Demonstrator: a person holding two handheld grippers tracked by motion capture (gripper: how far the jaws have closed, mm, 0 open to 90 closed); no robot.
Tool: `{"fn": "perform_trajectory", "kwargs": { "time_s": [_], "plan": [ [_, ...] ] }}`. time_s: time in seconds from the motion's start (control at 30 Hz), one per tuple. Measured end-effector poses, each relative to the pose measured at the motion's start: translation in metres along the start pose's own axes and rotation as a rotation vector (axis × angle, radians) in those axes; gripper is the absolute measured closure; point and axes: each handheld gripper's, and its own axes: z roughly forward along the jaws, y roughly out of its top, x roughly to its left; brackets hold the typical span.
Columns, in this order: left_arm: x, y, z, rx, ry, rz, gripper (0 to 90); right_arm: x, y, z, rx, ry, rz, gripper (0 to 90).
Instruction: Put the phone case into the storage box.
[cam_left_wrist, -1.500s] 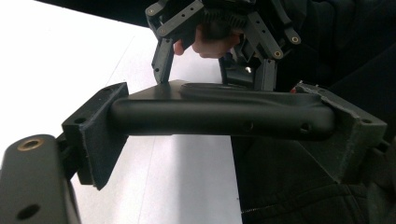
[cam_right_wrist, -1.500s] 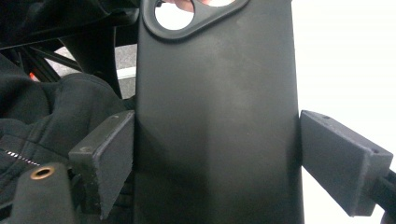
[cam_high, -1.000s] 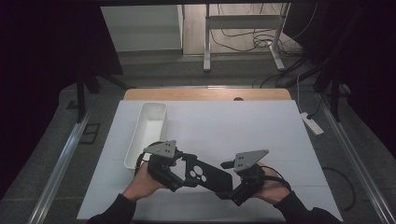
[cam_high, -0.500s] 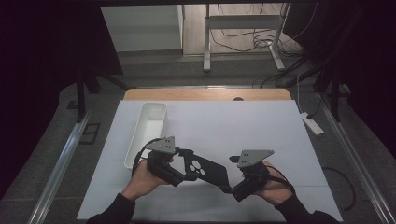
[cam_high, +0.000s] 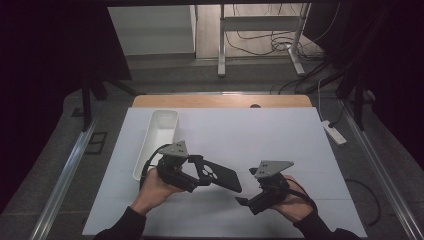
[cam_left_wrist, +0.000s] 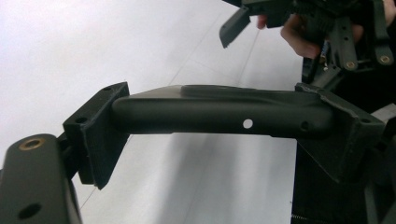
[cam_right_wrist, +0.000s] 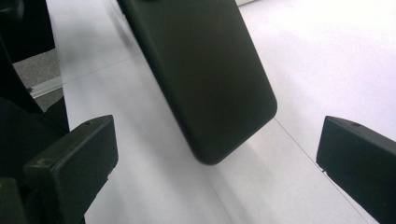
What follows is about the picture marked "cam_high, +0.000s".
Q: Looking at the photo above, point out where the white power strip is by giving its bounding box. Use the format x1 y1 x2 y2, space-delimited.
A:
320 119 348 147

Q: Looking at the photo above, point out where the black metal stand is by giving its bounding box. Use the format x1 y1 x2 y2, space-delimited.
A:
80 75 109 133
335 74 367 132

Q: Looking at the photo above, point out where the white metal desk frame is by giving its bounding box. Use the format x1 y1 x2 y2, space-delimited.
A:
217 3 312 79

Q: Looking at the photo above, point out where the person's right hand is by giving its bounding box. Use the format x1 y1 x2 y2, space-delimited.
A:
270 174 315 224

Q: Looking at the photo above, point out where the aluminium rail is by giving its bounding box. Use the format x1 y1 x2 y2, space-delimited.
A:
29 111 102 240
339 99 424 240

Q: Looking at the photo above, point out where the white cabinet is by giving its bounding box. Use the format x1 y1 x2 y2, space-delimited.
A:
106 4 198 57

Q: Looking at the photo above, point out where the black phone case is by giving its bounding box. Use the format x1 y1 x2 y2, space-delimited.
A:
195 159 244 194

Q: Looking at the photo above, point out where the wooden table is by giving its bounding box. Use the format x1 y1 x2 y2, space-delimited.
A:
131 94 314 109

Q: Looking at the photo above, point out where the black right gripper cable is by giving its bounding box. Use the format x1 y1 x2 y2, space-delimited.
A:
285 177 382 228

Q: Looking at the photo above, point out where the tangle of black floor cables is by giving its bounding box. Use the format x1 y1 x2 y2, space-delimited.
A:
224 3 342 96

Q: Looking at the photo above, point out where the black floor socket frame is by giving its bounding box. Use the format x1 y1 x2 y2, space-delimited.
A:
84 131 109 156

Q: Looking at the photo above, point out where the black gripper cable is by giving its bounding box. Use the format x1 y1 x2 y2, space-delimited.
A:
139 143 172 191
285 177 382 228

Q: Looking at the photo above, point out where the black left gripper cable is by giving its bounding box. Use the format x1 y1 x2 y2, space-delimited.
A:
139 143 172 191

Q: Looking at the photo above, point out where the person's left hand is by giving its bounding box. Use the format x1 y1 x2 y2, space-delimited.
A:
130 166 185 217

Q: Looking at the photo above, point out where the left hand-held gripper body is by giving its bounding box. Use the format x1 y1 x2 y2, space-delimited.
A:
155 140 202 194

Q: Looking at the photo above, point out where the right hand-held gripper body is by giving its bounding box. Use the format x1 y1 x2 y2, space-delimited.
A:
246 160 296 216

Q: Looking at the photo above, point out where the white power strip cable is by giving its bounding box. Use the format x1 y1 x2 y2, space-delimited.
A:
316 79 327 123

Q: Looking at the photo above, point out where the white table mat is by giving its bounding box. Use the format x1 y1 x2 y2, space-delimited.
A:
81 106 368 240

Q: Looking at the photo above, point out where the white plastic storage bin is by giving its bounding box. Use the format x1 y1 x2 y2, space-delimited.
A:
132 109 181 182

